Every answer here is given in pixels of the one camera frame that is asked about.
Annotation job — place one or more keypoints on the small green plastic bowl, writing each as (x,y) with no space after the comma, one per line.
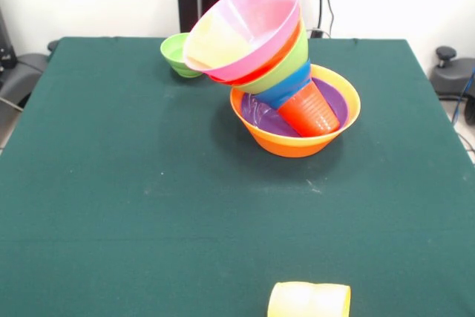
(172,53)

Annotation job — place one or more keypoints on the large green plastic bowl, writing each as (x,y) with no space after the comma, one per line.
(282,72)

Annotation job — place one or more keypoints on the pink plastic bowl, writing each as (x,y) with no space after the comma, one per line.
(267,16)

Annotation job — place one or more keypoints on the black chair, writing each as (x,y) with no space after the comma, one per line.
(22,72)

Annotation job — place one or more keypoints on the purple plastic bowl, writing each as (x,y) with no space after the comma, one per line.
(259,116)

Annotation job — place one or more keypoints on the red plastic bowl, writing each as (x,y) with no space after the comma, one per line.
(259,75)

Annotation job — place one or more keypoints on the orange-yellow plastic cup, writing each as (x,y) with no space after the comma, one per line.
(308,300)

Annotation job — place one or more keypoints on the pale yellow plastic cup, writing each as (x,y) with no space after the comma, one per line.
(219,46)

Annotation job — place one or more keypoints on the dark green tablecloth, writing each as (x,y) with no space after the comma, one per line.
(111,257)

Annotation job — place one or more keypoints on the red plastic cup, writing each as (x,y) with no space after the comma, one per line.
(313,113)

